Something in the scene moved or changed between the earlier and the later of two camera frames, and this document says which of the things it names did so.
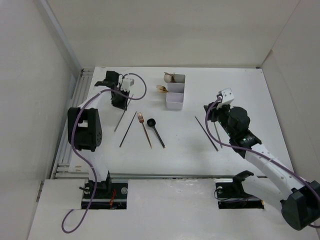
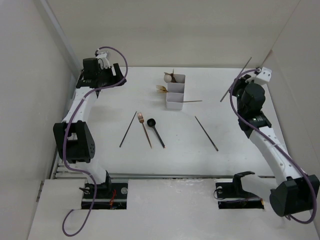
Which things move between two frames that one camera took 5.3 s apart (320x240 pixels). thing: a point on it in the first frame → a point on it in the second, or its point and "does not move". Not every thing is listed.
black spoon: x=151 y=122 does not move
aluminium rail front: x=171 y=176 does not move
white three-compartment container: x=174 y=97 does not move
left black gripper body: x=119 y=101 → x=106 y=76
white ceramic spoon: x=167 y=78 does not move
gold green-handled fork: x=161 y=87 does not move
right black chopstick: x=206 y=133 does not move
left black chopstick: x=123 y=140 does not move
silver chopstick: x=122 y=117 → x=192 y=101
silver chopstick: x=217 y=133 → x=250 y=58
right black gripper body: x=221 y=114 → x=238 y=90
